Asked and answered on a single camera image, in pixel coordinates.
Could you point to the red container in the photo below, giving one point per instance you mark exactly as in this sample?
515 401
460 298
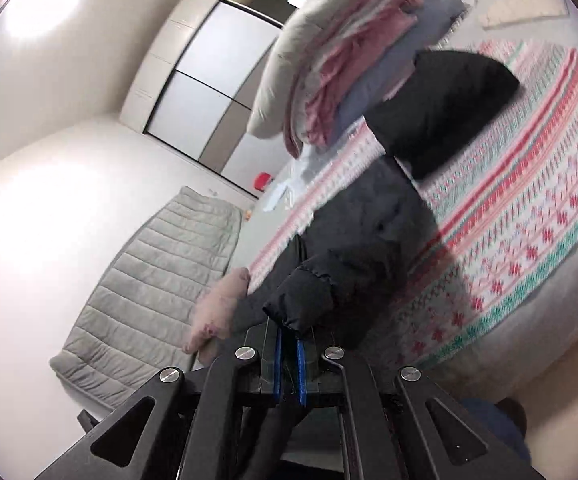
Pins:
262 180

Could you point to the pink folded blanket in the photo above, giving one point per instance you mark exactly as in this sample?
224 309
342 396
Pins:
349 65

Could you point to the white sliding-door wardrobe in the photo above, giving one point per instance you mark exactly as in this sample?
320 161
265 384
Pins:
209 90

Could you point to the person's blue-trousered leg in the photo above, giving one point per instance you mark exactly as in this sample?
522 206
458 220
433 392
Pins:
494 430

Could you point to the pink stuffed cushion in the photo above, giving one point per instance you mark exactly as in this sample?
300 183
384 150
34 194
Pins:
214 310

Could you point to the grey quilted mattress pad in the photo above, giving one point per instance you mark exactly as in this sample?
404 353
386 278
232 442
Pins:
149 290

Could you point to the black puffer jacket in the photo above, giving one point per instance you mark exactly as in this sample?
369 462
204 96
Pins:
369 220

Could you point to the patterned knit blanket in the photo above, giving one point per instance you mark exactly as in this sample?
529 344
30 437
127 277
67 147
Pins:
509 200

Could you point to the cream quilted cloth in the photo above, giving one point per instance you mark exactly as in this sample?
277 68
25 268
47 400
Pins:
524 7

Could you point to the grey-blue pillow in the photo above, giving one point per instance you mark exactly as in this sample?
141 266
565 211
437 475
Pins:
394 65

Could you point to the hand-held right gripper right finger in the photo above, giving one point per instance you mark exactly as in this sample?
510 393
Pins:
301 367

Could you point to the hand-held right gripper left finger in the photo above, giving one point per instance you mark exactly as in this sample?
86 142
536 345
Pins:
277 360

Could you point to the white pillow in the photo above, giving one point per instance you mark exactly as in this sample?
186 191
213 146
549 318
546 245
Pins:
299 50

